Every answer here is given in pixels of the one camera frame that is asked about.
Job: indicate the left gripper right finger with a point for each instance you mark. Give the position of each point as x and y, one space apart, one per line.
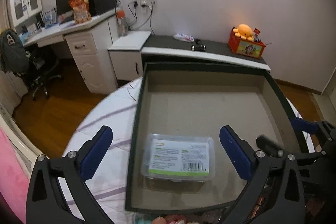
274 190

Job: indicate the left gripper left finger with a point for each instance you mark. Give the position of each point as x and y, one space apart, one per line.
45 199

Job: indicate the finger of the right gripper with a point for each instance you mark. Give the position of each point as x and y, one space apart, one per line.
300 124

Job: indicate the clear plastic labelled case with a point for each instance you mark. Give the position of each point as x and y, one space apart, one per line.
178 158

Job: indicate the person left hand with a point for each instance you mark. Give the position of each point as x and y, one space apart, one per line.
170 219

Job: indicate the pink pillow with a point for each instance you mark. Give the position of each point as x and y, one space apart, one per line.
14 182

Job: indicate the white striped quilt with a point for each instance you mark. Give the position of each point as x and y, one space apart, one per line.
117 111

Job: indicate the red picture storage box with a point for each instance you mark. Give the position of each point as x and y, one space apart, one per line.
245 47

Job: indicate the pink box with black rim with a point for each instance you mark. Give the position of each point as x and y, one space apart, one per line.
197 100

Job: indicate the orange octopus plush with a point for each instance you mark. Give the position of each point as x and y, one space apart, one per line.
243 32

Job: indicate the black white low cabinet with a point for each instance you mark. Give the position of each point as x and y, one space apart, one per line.
215 51

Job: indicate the black item on cabinet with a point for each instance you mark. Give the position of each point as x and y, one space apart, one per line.
196 45

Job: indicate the black office chair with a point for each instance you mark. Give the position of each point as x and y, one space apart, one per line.
40 72

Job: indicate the white packet on cabinet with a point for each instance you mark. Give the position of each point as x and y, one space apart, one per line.
184 38

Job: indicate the white desk with drawers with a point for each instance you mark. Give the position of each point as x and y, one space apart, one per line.
88 43

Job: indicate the white small side cabinet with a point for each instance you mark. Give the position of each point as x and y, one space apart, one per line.
125 54

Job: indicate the orange cap bottle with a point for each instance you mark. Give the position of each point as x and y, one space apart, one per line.
122 24

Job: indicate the orange snack bag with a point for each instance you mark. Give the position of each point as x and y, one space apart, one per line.
80 9

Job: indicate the white wall power strip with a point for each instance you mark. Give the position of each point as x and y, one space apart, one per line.
144 5

